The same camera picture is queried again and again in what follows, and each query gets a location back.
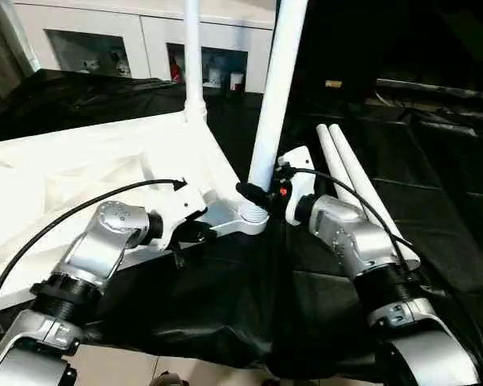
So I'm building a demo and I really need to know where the white plastic table top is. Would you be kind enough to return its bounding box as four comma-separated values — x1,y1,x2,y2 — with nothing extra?
0,110,269,313

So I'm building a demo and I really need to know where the black case with gold label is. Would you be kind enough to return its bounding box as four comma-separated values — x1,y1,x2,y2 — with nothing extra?
293,0,382,109

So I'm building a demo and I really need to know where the black mat cover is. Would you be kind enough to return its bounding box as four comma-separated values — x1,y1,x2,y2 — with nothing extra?
0,68,483,386

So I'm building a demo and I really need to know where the dark robot foot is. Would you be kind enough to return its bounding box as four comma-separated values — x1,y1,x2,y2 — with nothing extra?
152,372,190,386

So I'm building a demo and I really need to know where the white cabinet with glass doors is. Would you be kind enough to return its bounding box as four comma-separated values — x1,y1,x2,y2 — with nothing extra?
7,0,277,94

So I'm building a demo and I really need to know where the grey metal rod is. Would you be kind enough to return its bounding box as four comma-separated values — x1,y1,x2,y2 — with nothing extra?
376,78,483,102

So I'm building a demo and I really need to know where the white plastic table leg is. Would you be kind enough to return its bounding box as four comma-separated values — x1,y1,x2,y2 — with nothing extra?
182,0,208,125
316,124,387,226
327,124,422,270
240,0,309,225

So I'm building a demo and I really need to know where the grey curtain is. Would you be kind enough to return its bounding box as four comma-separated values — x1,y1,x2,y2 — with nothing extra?
0,0,33,109

